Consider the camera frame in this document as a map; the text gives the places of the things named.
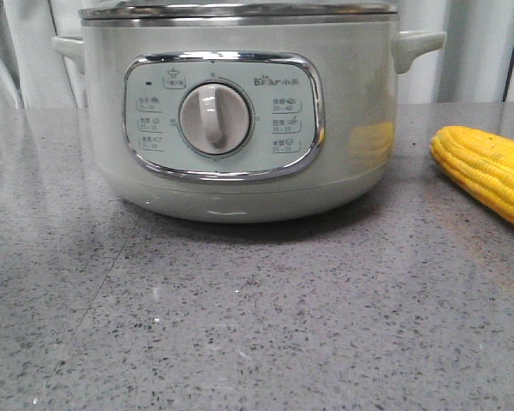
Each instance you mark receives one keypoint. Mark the white pleated curtain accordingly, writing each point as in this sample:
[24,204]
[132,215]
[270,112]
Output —
[476,65]

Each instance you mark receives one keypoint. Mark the glass pot lid steel rim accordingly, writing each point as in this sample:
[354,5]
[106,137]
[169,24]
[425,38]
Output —
[107,10]

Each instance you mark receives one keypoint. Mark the yellow corn cob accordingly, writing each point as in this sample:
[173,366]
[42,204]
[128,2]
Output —
[479,162]

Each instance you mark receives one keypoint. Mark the pale green electric cooking pot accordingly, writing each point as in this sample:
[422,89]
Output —
[225,122]

